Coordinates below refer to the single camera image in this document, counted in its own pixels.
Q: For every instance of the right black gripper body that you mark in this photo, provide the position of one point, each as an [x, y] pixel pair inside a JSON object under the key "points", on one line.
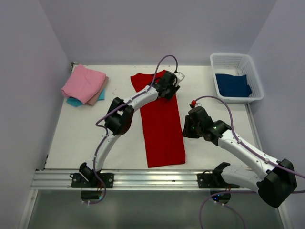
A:
{"points": [[188, 128]]}

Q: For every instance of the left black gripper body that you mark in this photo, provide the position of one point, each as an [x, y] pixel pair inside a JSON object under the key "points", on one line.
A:
{"points": [[170, 90]]}

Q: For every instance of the red t shirt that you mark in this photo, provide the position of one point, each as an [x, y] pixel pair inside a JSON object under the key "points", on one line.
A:
{"points": [[163, 133]]}

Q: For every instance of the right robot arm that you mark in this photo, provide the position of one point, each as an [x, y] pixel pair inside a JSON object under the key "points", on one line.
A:
{"points": [[272, 179]]}

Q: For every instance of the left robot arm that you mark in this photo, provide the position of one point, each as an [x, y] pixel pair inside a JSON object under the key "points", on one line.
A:
{"points": [[118, 121]]}

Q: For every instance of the blue t shirt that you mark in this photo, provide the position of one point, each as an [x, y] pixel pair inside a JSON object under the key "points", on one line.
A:
{"points": [[233, 86]]}

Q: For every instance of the white plastic basket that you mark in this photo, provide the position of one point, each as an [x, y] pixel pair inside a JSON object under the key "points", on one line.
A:
{"points": [[237, 65]]}

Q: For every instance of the beige folded t shirt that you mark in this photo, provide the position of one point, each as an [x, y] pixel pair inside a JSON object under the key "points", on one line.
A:
{"points": [[98, 93]]}

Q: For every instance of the pink folded t shirt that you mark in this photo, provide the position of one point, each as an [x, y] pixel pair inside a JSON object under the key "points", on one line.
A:
{"points": [[83, 84]]}

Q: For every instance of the teal folded t shirt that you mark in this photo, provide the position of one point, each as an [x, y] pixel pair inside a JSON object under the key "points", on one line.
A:
{"points": [[76, 103]]}

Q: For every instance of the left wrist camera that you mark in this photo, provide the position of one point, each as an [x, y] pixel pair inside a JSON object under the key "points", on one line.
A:
{"points": [[180, 77]]}

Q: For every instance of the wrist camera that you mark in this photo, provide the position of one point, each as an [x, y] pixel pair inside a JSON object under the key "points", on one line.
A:
{"points": [[194, 104], [180, 77]]}

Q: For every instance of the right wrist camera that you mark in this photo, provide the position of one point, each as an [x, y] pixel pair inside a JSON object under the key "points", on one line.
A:
{"points": [[194, 104]]}

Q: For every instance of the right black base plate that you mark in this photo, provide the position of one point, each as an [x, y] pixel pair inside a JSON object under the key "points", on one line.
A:
{"points": [[210, 179]]}

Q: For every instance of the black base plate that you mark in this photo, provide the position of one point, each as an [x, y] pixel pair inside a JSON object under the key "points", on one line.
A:
{"points": [[210, 179], [79, 182]]}

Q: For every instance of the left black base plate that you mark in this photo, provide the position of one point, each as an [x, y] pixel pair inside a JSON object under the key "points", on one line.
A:
{"points": [[79, 182]]}

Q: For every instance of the aluminium mounting rail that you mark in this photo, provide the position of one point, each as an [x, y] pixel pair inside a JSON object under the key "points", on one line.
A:
{"points": [[148, 179]]}

